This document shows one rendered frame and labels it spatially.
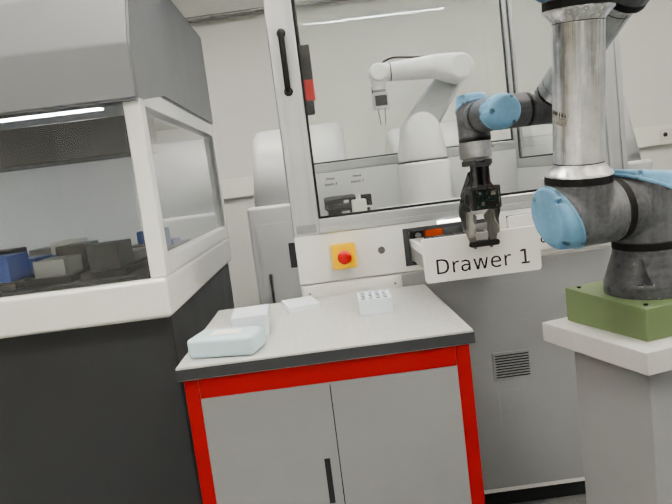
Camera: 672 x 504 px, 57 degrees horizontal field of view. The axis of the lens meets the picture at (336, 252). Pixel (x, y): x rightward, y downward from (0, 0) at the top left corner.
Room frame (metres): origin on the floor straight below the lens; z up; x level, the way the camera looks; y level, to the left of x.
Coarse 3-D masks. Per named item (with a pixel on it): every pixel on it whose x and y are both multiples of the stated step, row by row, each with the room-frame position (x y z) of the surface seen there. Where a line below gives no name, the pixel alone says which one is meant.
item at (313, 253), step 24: (480, 216) 1.87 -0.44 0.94; (504, 216) 1.87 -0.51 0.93; (312, 240) 1.85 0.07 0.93; (336, 240) 1.86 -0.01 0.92; (360, 240) 1.86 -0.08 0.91; (384, 240) 1.86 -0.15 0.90; (408, 240) 1.86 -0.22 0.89; (312, 264) 1.85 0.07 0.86; (360, 264) 1.86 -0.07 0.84; (384, 264) 1.86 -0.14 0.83; (408, 264) 1.86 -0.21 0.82
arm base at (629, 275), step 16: (624, 256) 1.13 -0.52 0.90; (640, 256) 1.11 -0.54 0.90; (656, 256) 1.10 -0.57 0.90; (608, 272) 1.16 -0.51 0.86; (624, 272) 1.12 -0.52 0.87; (640, 272) 1.11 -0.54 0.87; (656, 272) 1.09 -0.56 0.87; (608, 288) 1.15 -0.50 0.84; (624, 288) 1.12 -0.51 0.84; (640, 288) 1.10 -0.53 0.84; (656, 288) 1.09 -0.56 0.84
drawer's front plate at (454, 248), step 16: (432, 240) 1.52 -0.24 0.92; (448, 240) 1.52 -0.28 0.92; (464, 240) 1.52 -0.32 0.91; (512, 240) 1.53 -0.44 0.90; (528, 240) 1.53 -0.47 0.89; (432, 256) 1.52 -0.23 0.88; (448, 256) 1.52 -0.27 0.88; (464, 256) 1.52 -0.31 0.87; (480, 256) 1.53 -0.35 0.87; (512, 256) 1.53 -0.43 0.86; (528, 256) 1.53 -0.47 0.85; (432, 272) 1.52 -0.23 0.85; (448, 272) 1.52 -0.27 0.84; (464, 272) 1.52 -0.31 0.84; (480, 272) 1.53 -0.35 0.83; (496, 272) 1.53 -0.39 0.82; (512, 272) 1.53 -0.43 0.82
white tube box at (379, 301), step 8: (360, 296) 1.59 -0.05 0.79; (368, 296) 1.58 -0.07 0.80; (376, 296) 1.56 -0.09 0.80; (384, 296) 1.56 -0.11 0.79; (360, 304) 1.52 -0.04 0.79; (368, 304) 1.52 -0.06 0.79; (376, 304) 1.52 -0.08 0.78; (384, 304) 1.52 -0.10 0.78; (392, 304) 1.52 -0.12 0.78; (360, 312) 1.52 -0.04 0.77; (368, 312) 1.52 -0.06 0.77; (376, 312) 1.52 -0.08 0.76; (384, 312) 1.52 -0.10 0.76
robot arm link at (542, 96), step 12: (624, 0) 1.11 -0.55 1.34; (636, 0) 1.11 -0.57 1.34; (648, 0) 1.13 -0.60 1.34; (612, 12) 1.15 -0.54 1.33; (624, 12) 1.13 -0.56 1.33; (636, 12) 1.14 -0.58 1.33; (612, 24) 1.17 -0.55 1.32; (624, 24) 1.18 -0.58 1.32; (612, 36) 1.20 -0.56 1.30; (540, 84) 1.37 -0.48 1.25; (540, 96) 1.37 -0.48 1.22; (540, 108) 1.38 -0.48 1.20; (540, 120) 1.39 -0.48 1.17
